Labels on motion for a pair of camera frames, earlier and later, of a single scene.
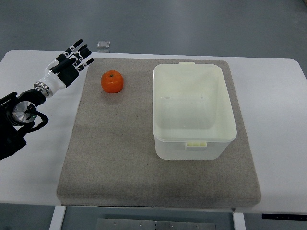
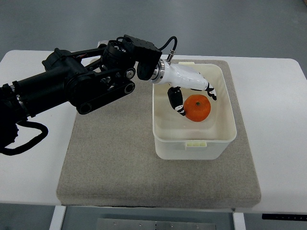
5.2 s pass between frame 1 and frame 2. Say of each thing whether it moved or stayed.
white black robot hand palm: moved
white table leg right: stayed
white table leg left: stayed
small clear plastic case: stayed
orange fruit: moved
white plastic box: stayed
